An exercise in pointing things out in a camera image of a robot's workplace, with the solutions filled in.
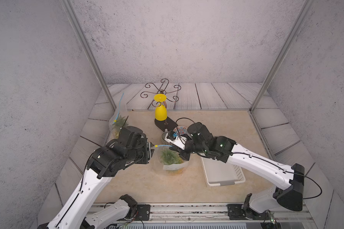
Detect copper wire glass stand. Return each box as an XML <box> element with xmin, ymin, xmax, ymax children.
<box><xmin>140</xmin><ymin>78</ymin><xmax>182</xmax><ymax>131</ymax></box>

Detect zip-top bag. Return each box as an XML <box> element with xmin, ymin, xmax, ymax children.
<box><xmin>109</xmin><ymin>93</ymin><xmax>128</xmax><ymax>140</ymax></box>
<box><xmin>151</xmin><ymin>145</ymin><xmax>189</xmax><ymax>176</ymax></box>

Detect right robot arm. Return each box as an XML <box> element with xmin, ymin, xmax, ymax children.
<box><xmin>164</xmin><ymin>122</ymin><xmax>307</xmax><ymax>217</ymax></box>

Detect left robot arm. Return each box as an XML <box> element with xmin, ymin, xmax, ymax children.
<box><xmin>39</xmin><ymin>126</ymin><xmax>154</xmax><ymax>229</ymax></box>

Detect grey ribbed ceramic cup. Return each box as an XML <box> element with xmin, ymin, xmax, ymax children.
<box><xmin>161</xmin><ymin>132</ymin><xmax>170</xmax><ymax>145</ymax></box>

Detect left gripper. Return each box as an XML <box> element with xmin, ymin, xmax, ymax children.
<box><xmin>125</xmin><ymin>137</ymin><xmax>157</xmax><ymax>164</ymax></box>

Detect yellow plastic wine glass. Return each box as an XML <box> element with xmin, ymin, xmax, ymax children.
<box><xmin>154</xmin><ymin>94</ymin><xmax>167</xmax><ymax>121</ymax></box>

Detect white perforated plastic basket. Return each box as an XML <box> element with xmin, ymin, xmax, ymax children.
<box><xmin>201</xmin><ymin>157</ymin><xmax>246</xmax><ymax>187</ymax></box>

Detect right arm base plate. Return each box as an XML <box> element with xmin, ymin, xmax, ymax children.
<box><xmin>227</xmin><ymin>204</ymin><xmax>269</xmax><ymax>221</ymax></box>

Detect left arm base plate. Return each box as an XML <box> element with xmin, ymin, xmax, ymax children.
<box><xmin>124</xmin><ymin>204</ymin><xmax>151</xmax><ymax>221</ymax></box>

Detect pineapple from bag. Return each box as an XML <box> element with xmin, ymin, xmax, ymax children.
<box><xmin>160</xmin><ymin>149</ymin><xmax>184</xmax><ymax>175</ymax></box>

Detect red blue patterned bowl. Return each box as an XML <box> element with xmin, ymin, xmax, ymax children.
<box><xmin>173</xmin><ymin>126</ymin><xmax>188</xmax><ymax>137</ymax></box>

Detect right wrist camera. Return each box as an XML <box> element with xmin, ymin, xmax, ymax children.
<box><xmin>165</xmin><ymin>130</ymin><xmax>187</xmax><ymax>150</ymax></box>

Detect aluminium mounting rail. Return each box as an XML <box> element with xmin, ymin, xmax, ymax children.
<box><xmin>83</xmin><ymin>201</ymin><xmax>316</xmax><ymax>229</ymax></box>

